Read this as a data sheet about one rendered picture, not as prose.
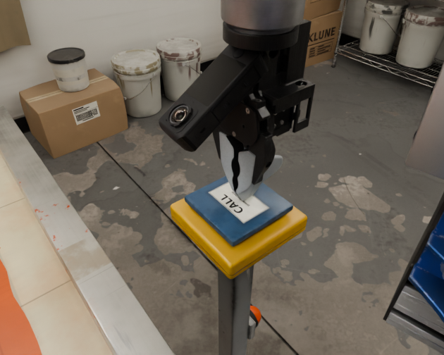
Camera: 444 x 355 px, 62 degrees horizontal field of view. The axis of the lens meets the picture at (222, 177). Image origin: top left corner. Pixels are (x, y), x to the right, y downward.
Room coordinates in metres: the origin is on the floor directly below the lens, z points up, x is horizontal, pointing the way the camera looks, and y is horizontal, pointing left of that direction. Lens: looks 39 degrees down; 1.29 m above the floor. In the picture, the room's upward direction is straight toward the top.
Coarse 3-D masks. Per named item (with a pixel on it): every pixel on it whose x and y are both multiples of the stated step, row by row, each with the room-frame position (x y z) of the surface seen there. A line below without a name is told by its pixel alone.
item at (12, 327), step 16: (0, 272) 0.25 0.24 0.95; (0, 288) 0.23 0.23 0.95; (0, 304) 0.21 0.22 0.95; (16, 304) 0.21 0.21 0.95; (0, 320) 0.19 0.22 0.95; (16, 320) 0.19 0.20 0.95; (0, 336) 0.18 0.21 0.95; (16, 336) 0.18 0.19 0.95; (32, 336) 0.18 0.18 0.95; (0, 352) 0.16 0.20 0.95; (16, 352) 0.16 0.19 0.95; (32, 352) 0.16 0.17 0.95
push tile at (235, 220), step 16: (224, 176) 0.40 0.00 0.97; (192, 192) 0.36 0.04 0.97; (208, 192) 0.36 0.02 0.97; (224, 192) 0.36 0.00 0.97; (256, 192) 0.36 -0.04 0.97; (272, 192) 0.36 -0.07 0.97; (208, 208) 0.33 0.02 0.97; (224, 208) 0.33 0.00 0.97; (240, 208) 0.33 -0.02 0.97; (256, 208) 0.33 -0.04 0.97; (272, 208) 0.33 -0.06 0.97; (288, 208) 0.33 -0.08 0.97; (224, 224) 0.30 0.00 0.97; (240, 224) 0.30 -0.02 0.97; (256, 224) 0.30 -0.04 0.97; (240, 240) 0.28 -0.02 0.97
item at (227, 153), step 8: (224, 136) 0.36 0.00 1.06; (232, 136) 0.36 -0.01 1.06; (224, 144) 0.36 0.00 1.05; (232, 144) 0.35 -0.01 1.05; (240, 144) 0.35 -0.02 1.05; (224, 152) 0.36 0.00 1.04; (232, 152) 0.35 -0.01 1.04; (224, 160) 0.36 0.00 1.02; (232, 160) 0.35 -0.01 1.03; (224, 168) 0.36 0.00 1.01; (232, 168) 0.35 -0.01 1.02; (232, 176) 0.35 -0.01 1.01; (232, 184) 0.35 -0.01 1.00
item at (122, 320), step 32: (0, 128) 0.49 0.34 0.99; (32, 160) 0.41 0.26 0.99; (32, 192) 0.34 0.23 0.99; (64, 224) 0.29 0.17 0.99; (64, 256) 0.24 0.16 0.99; (96, 256) 0.24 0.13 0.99; (96, 288) 0.20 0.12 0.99; (128, 288) 0.20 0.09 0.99; (96, 320) 0.18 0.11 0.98; (128, 320) 0.17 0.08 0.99; (128, 352) 0.14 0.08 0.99; (160, 352) 0.14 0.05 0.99
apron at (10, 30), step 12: (0, 0) 2.07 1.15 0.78; (12, 0) 2.09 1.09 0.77; (0, 12) 2.06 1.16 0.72; (12, 12) 2.08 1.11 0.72; (0, 24) 2.03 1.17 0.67; (12, 24) 2.08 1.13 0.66; (24, 24) 2.09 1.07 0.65; (0, 36) 2.01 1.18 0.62; (12, 36) 2.07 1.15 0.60; (24, 36) 2.08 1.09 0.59; (0, 48) 1.99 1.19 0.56
